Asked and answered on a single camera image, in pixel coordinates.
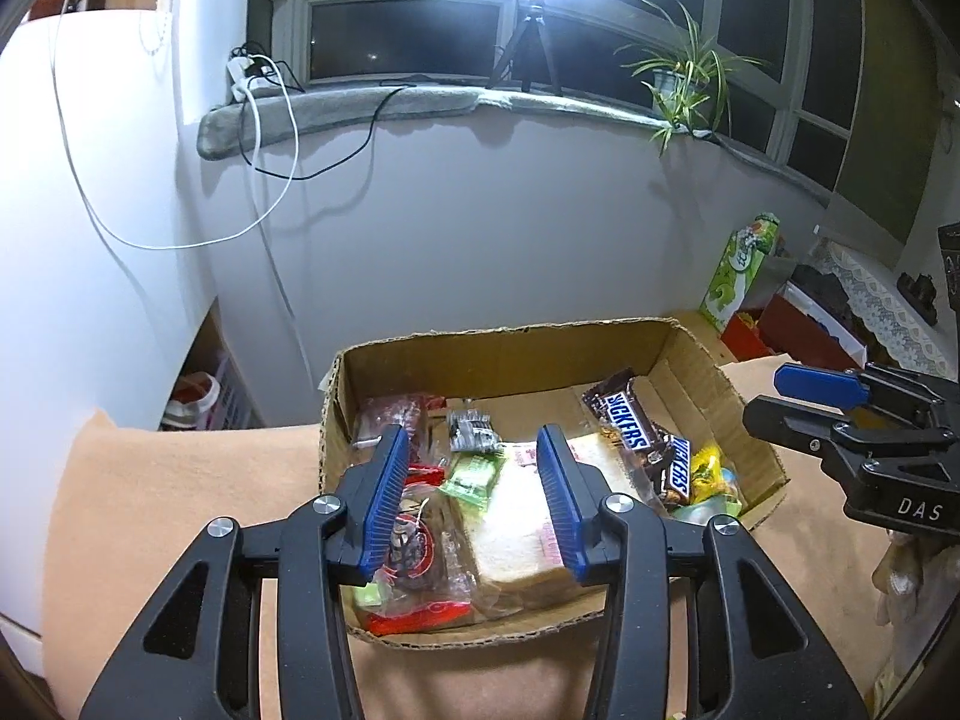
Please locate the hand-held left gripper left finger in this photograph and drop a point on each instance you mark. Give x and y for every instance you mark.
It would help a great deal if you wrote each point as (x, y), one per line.
(390, 495)

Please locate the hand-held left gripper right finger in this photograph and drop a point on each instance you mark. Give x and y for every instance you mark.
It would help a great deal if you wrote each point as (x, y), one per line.
(559, 502)

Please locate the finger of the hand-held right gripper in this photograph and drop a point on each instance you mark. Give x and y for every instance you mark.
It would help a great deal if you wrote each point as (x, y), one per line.
(780, 416)
(817, 384)

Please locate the brownie cake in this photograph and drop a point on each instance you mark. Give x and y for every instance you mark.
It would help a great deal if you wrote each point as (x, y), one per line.
(424, 562)

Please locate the green candy packet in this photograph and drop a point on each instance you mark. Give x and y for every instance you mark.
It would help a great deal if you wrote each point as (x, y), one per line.
(472, 476)

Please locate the yellow snack packet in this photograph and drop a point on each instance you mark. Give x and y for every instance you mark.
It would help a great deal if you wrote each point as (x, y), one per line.
(712, 472)

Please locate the black snack packet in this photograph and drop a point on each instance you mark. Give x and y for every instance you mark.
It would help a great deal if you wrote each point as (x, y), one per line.
(474, 431)

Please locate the brown chocolate bar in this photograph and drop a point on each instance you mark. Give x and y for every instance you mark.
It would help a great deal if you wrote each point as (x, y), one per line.
(626, 416)
(675, 472)

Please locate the blue and green snack packet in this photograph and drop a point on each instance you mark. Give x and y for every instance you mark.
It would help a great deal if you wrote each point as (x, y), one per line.
(705, 514)

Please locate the brown cardboard box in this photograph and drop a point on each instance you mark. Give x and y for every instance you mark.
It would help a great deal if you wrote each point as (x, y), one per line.
(525, 360)

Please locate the person's right hand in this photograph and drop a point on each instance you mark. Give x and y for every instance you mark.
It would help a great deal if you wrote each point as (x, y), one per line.
(900, 570)

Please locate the red box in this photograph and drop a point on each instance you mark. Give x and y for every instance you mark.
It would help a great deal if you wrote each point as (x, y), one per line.
(795, 330)

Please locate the sliced bread packet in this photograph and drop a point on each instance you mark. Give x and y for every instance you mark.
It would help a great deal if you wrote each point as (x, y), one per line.
(510, 540)

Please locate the clear red-edged snack packet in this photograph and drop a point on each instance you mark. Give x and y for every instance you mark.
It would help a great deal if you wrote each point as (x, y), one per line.
(390, 412)

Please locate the white lace cloth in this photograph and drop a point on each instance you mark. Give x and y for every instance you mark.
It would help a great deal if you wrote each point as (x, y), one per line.
(885, 315)

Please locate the small dark figurine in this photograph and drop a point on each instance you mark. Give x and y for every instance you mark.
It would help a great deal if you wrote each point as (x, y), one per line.
(916, 296)

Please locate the green drink carton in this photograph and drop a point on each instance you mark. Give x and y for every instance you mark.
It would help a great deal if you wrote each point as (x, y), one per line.
(739, 277)

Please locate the olive green curtain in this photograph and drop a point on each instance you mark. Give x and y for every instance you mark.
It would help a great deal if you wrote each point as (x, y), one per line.
(892, 90)

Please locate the potted spider plant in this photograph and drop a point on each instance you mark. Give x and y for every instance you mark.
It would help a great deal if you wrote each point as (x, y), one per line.
(682, 75)

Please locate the white power strip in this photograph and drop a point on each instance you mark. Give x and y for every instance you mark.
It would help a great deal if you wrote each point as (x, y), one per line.
(244, 75)

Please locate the black tripod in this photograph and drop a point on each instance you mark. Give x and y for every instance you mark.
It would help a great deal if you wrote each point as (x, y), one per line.
(529, 30)

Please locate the white window frame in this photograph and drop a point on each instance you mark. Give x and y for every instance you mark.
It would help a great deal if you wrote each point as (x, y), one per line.
(405, 34)

